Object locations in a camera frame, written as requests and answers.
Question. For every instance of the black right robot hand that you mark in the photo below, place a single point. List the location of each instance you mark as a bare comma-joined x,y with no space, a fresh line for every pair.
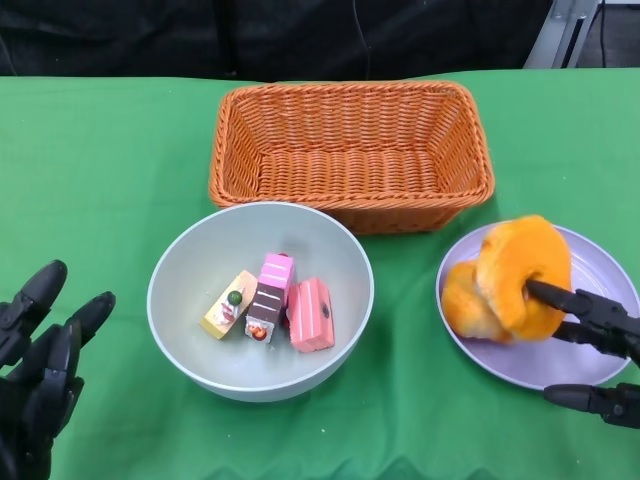
610,325

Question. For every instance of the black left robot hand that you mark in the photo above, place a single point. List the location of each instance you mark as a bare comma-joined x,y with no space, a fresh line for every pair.
30,400

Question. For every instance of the orange donut bread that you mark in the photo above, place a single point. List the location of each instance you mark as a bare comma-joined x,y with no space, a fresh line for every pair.
525,250

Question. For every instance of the plump orange croissant bread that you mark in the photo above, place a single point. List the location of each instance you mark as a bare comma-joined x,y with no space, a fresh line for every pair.
465,305

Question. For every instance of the grey round bowl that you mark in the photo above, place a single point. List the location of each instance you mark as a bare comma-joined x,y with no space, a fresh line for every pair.
240,370

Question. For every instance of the lavender round plate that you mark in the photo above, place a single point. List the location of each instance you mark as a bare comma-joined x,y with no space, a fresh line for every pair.
525,365

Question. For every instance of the yellow cake slice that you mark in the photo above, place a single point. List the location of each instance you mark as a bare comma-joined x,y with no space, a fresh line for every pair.
225,315

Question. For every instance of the pink brown striped cake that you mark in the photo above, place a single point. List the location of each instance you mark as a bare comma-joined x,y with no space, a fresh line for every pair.
272,290

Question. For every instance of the pink layered cake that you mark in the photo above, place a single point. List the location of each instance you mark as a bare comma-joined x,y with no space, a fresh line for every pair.
310,320

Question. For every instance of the orange wicker basket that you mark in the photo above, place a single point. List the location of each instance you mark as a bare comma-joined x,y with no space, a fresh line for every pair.
350,170

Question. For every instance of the green tablecloth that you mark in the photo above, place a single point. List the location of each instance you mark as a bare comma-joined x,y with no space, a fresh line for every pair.
125,175

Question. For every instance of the black backdrop cloth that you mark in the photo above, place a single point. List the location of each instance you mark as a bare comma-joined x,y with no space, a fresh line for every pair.
200,40

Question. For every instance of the grey metal frame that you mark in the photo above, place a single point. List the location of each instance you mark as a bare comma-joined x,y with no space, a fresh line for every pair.
557,35

